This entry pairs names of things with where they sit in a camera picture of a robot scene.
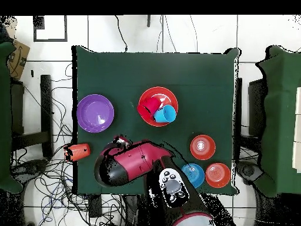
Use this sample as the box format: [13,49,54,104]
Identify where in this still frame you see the red cup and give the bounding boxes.
[136,97,162,119]

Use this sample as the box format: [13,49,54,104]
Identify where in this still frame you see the blue cup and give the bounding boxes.
[153,104,177,124]

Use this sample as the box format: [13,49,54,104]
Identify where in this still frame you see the wide orange bowl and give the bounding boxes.
[138,86,179,128]

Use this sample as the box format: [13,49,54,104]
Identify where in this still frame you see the purple bowl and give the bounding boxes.
[76,94,115,134]

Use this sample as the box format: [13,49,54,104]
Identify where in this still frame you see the orange cup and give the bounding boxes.
[63,142,91,162]

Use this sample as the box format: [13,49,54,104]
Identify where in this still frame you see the dark green tablecloth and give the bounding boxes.
[71,45,240,195]

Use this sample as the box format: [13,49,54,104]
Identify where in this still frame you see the black power strip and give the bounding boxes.
[88,194,103,218]

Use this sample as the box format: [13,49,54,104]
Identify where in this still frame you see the small orange bowl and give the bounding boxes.
[189,134,216,161]
[205,162,232,189]

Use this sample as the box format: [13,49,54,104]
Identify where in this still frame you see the blue bowl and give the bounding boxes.
[180,163,205,189]

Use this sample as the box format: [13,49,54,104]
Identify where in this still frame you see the black caster base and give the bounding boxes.
[11,158,49,182]

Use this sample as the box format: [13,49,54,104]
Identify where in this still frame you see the green cloth side table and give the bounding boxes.
[255,45,301,198]
[0,41,24,194]

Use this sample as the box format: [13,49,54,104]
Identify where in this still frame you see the cardboard box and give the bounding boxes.
[6,39,31,81]

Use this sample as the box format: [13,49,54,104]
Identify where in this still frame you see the grey chair base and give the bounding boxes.
[235,161,264,182]

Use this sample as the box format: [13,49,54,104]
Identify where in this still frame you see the black chair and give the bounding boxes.
[248,78,267,137]

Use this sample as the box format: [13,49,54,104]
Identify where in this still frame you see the white boxes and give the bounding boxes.
[292,86,301,174]

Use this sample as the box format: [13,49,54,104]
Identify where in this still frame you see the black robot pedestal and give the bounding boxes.
[124,194,151,226]

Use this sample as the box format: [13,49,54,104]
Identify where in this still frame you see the black metal leg frame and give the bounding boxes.
[10,74,53,158]

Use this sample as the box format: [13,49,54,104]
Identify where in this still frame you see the black floor cable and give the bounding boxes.
[114,15,129,53]

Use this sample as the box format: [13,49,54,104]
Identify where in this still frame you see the black square floor frame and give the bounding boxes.
[33,15,68,42]

